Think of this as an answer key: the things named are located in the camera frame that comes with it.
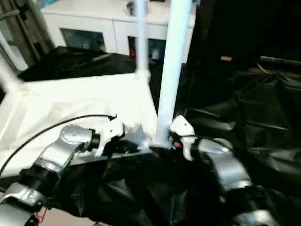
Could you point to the white plastic table top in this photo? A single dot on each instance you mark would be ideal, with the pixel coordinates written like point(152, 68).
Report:
point(70, 99)

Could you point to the grey bundle on cabinet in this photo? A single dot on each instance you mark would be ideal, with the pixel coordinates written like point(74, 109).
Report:
point(130, 6)

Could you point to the black flat device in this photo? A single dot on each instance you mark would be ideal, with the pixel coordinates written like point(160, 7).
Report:
point(280, 60)

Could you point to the black tall cabinet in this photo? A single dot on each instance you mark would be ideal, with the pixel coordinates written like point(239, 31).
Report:
point(244, 26)

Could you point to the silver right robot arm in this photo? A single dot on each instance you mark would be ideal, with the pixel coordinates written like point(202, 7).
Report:
point(223, 167)

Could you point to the grey metal pole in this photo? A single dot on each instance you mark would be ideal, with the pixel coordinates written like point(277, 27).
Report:
point(8, 14)

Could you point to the small yellow label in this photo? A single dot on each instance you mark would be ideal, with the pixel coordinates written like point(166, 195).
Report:
point(226, 59)

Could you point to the black plastic mat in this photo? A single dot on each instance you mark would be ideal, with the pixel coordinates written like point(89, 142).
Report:
point(263, 117)

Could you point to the grey curtain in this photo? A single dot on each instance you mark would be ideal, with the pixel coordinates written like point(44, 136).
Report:
point(28, 26)

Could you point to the white cabinet with glass doors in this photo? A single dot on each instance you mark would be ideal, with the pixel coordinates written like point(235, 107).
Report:
point(94, 19)

